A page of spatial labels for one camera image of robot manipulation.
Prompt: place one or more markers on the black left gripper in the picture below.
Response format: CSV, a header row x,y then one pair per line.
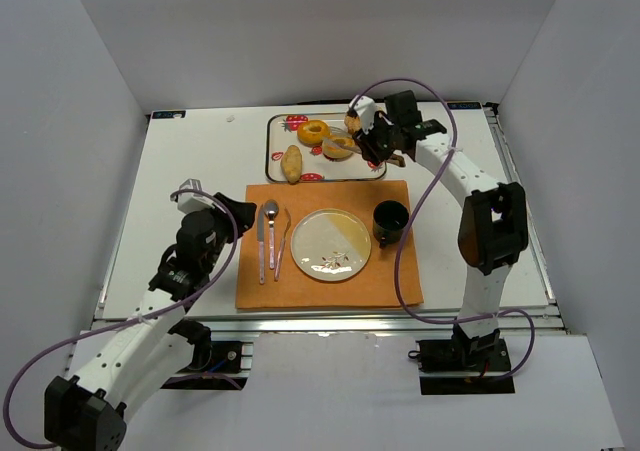
x,y
226,211

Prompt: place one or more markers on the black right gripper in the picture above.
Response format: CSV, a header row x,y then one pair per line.
x,y
373,141

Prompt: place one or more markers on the metal tongs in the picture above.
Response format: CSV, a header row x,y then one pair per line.
x,y
394,160

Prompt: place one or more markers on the yellow ring donut front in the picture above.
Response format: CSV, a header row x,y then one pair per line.
x,y
338,146

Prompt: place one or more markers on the yellow ring donut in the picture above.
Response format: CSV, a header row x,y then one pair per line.
x,y
338,146
312,132

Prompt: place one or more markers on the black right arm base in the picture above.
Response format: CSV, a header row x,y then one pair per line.
x,y
463,366

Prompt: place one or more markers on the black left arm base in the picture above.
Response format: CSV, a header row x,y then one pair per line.
x,y
216,364

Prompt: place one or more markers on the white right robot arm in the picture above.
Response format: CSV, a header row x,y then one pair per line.
x,y
493,230

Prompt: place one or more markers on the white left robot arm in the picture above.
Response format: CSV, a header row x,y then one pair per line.
x,y
90,410

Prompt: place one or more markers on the oblong bread roll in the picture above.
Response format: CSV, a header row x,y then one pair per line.
x,y
292,164

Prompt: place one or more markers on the tall sugared bundt cake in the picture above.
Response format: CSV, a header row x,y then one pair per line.
x,y
362,118

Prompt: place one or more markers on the dark green mug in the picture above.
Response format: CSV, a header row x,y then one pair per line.
x,y
390,219

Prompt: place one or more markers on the orange cloth placemat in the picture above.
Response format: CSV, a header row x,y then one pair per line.
x,y
372,287

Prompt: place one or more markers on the strawberry pattern tray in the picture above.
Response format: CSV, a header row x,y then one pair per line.
x,y
284,146

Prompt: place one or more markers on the round white yellow plate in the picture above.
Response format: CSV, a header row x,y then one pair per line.
x,y
331,245

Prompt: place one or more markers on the knife with pink handle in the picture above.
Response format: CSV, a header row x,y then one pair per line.
x,y
261,244

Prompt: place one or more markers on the spoon with pink handle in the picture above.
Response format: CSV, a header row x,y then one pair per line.
x,y
271,210

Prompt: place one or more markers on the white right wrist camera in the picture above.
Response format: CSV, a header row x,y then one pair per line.
x,y
361,100

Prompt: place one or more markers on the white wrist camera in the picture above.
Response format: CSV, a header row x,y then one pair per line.
x,y
188,198
361,100

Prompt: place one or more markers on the fork with pink handle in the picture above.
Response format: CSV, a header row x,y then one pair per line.
x,y
282,246

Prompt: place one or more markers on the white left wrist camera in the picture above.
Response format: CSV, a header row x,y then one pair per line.
x,y
188,198

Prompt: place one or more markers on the yellow ring donut back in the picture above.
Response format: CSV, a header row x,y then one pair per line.
x,y
312,132

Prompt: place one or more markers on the aluminium frame rail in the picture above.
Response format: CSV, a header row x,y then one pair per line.
x,y
546,319

